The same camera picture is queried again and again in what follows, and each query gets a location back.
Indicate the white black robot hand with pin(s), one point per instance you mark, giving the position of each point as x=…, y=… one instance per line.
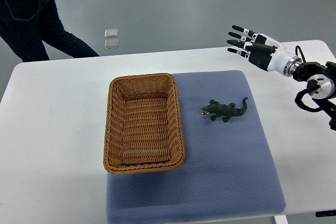
x=267, y=53

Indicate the dark green toy crocodile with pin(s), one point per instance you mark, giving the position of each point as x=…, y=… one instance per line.
x=224, y=111

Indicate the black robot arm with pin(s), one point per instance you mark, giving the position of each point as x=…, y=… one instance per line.
x=320, y=87

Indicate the brown wicker basket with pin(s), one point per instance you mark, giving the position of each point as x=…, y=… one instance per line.
x=143, y=125

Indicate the blue textured mat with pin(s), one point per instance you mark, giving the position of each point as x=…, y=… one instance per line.
x=228, y=170

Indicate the clear floor plate lower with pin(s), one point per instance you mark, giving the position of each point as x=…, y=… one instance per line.
x=111, y=43

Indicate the clear floor plate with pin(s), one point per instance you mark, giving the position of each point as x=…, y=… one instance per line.
x=111, y=43
x=111, y=32

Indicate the clear floor plate upper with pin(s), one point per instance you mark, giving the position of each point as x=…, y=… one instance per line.
x=111, y=32

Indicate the person in dark jeans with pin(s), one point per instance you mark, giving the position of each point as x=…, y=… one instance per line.
x=27, y=25

